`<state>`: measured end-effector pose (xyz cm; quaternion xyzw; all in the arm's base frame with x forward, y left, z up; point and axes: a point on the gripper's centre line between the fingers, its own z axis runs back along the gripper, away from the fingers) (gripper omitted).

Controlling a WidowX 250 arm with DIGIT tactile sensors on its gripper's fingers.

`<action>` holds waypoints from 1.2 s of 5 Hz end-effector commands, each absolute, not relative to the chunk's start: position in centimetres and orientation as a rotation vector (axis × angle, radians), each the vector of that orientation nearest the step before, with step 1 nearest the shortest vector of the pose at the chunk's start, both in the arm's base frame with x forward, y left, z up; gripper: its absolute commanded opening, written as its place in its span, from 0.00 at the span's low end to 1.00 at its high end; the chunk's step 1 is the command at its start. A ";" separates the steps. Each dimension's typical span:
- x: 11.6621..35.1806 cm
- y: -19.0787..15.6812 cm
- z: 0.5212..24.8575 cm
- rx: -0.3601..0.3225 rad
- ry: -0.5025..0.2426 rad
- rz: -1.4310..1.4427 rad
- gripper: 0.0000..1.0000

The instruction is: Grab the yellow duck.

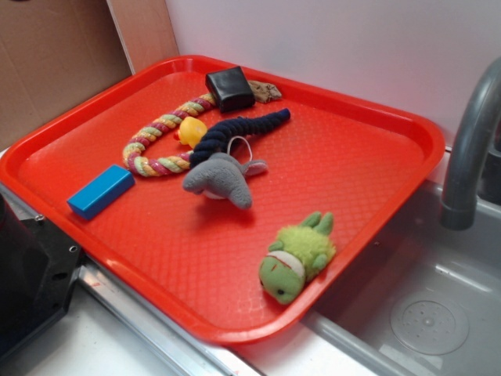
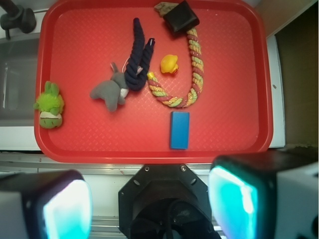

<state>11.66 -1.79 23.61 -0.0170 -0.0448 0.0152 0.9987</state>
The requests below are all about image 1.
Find brown cardboard box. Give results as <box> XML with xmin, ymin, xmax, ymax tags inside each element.
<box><xmin>1</xmin><ymin>1</ymin><xmax>178</xmax><ymax>149</ymax></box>

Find brown camouflage fabric piece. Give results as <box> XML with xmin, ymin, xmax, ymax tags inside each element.
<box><xmin>247</xmin><ymin>80</ymin><xmax>282</xmax><ymax>103</ymax></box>

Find yellow rubber duck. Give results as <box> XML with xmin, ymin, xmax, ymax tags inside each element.
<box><xmin>174</xmin><ymin>117</ymin><xmax>207</xmax><ymax>149</ymax></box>

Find blue rectangular block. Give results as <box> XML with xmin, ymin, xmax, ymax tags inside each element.
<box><xmin>67</xmin><ymin>164</ymin><xmax>135</xmax><ymax>220</ymax></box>

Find navy blue rope toy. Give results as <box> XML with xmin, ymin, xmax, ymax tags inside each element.
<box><xmin>189</xmin><ymin>109</ymin><xmax>291</xmax><ymax>168</ymax></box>

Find grey plastic sink basin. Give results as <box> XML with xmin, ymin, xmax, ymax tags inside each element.
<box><xmin>304</xmin><ymin>183</ymin><xmax>500</xmax><ymax>375</ymax></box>

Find multicolour twisted rope toy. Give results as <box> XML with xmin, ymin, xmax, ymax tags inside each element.
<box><xmin>122</xmin><ymin>93</ymin><xmax>216</xmax><ymax>178</ymax></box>

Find grey toy faucet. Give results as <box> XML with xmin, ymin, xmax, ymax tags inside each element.
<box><xmin>440</xmin><ymin>59</ymin><xmax>500</xmax><ymax>230</ymax></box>

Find red plastic tray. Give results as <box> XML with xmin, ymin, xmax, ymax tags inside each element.
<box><xmin>1</xmin><ymin>56</ymin><xmax>445</xmax><ymax>345</ymax></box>

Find black square block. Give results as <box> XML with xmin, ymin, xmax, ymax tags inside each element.
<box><xmin>205</xmin><ymin>66</ymin><xmax>256</xmax><ymax>113</ymax></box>

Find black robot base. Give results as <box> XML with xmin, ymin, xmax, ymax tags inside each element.
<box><xmin>1</xmin><ymin>197</ymin><xmax>82</xmax><ymax>361</ymax></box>

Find grey plush shark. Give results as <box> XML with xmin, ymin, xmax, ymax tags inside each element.
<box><xmin>182</xmin><ymin>136</ymin><xmax>269</xmax><ymax>210</ymax></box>

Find green plush turtle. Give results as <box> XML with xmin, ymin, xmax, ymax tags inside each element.
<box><xmin>258</xmin><ymin>211</ymin><xmax>336</xmax><ymax>305</ymax></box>

